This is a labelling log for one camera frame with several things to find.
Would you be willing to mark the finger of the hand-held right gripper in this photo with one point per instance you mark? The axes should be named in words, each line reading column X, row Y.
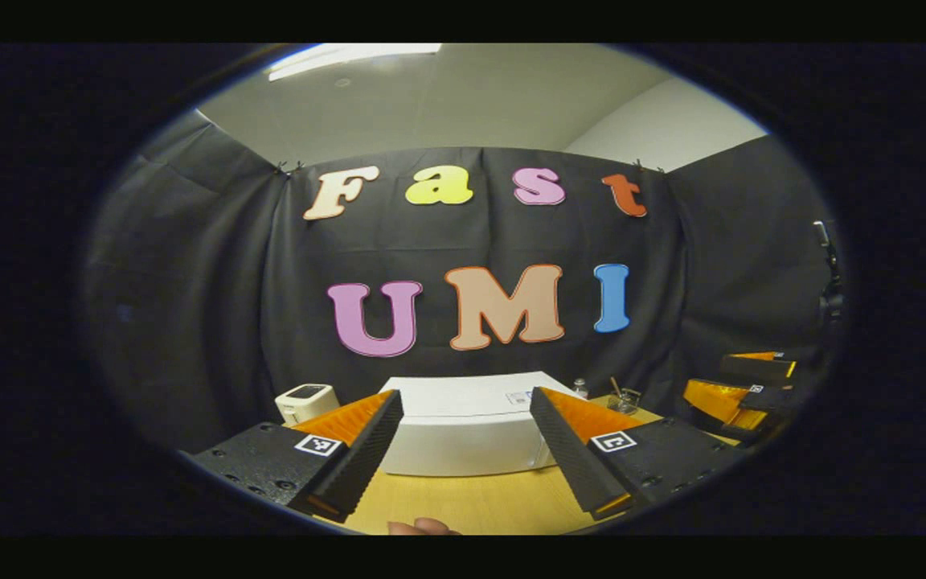
column 720, row 402
column 760, row 370

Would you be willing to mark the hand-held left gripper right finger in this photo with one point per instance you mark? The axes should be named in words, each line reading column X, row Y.
column 563, row 450

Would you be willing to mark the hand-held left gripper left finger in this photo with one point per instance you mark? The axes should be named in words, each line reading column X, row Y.
column 366, row 450

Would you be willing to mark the white microwave oven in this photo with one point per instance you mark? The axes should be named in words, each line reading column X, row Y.
column 463, row 434

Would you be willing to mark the small clear bottle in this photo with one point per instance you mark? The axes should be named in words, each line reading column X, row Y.
column 580, row 390

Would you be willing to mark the white toaster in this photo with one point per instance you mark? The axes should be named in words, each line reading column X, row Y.
column 306, row 400

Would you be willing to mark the small glass jar with stick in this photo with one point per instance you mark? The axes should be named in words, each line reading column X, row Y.
column 625, row 400

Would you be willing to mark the black backdrop cloth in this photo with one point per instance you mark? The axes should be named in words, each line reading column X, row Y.
column 206, row 281

